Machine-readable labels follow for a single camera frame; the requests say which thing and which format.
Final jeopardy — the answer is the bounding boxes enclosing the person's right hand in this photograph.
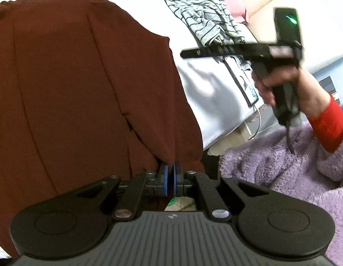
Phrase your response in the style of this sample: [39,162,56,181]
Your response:
[252,66,331,119]

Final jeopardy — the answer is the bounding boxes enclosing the plain pink pillow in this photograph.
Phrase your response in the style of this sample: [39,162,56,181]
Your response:
[215,0,250,24]

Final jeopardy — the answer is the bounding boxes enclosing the maroon shirt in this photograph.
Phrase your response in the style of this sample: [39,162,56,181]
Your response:
[0,0,204,259]

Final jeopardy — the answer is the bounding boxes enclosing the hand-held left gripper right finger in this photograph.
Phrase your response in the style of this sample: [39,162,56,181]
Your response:
[173,161,273,224]

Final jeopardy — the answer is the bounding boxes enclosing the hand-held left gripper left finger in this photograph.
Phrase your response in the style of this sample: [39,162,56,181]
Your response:
[74,162,170,223]

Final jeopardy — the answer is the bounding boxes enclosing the person's right forearm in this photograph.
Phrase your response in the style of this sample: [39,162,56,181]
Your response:
[307,94,343,153]

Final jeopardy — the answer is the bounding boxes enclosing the black cable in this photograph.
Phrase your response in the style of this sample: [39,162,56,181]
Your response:
[285,121,296,153]

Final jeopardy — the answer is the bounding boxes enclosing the beige padded headboard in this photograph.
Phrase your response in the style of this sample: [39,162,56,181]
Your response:
[233,0,343,74]

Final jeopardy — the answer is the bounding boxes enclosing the purple fleece robe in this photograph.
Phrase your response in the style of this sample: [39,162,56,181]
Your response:
[218,119,343,266]

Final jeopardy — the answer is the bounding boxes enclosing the smartphone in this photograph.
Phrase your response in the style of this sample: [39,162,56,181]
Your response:
[225,56,260,108]

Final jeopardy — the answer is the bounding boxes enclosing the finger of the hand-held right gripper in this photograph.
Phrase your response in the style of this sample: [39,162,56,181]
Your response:
[180,43,246,60]

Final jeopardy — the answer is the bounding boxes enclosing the white cable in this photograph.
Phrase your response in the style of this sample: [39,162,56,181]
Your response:
[247,106,262,141]

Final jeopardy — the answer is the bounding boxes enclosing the grey patterned garment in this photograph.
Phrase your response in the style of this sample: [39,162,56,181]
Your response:
[159,0,247,48]

